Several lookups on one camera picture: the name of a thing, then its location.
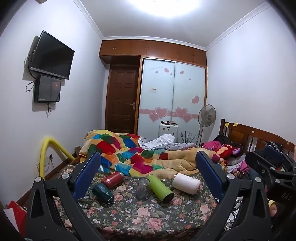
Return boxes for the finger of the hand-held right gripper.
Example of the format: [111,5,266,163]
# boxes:
[245,152,284,179]
[264,146,285,164]

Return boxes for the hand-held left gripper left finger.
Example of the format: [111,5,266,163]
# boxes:
[25,152,102,241]

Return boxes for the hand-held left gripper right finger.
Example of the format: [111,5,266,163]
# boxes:
[192,151,272,241]

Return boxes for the clear glass cup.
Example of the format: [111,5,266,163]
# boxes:
[136,178,151,201]

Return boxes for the white insulated cup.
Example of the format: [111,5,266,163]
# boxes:
[172,173,201,195]

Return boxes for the dark green cup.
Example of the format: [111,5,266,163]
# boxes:
[92,183,115,205]

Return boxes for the person's right hand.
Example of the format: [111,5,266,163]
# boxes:
[268,201,278,217]

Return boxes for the black dotted bag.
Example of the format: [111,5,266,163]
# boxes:
[266,141,284,151]

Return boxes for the purple clothing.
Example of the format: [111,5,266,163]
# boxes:
[227,154,250,174]

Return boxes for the red insulated bottle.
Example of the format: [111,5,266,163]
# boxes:
[101,172,125,188]

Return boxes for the wooden bed headboard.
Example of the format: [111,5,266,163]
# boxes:
[218,119,295,161]

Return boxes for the pink clothing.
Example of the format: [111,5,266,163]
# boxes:
[201,140,223,151]

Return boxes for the red plush toy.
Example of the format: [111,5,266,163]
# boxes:
[215,143,244,161]

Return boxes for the black clothing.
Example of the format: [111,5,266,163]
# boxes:
[214,133,232,146]

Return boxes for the colourful patchwork blanket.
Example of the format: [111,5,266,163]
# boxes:
[79,130,227,178]

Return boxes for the black dried twigs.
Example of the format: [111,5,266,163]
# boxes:
[180,130,197,144]

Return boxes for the yellow foam tube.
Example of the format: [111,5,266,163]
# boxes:
[39,137,76,179]

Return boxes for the green bottle with black cap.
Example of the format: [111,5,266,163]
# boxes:
[147,174,175,203]

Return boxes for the grey white crumpled sheet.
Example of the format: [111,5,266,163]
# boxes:
[138,134,200,151]

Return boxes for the small white cabinet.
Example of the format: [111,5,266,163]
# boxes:
[158,122,179,143]

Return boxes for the standing electric fan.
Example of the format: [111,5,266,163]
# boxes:
[196,104,217,147]

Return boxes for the floral bed sheet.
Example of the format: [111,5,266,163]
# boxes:
[53,170,232,241]

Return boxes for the brown wooden door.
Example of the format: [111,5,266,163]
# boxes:
[105,64,140,135]

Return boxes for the red paper bag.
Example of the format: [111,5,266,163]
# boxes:
[6,200,27,235]

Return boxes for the wooden wardrobe with heart stickers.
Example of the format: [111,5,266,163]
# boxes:
[99,40,207,147]

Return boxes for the small black wall monitor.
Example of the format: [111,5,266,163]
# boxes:
[34,75,62,103]

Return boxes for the black television cable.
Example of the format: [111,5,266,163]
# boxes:
[24,51,36,92]

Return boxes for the wall-mounted flat television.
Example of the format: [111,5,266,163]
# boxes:
[29,30,75,80]

